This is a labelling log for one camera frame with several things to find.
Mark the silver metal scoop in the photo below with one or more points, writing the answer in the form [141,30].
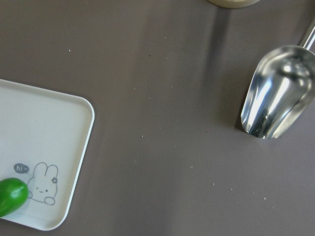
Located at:
[282,87]

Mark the cream rabbit tray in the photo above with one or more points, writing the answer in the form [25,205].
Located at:
[43,139]

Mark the green lime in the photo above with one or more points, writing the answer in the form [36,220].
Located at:
[13,194]

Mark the wooden mug stand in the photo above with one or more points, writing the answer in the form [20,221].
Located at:
[233,4]

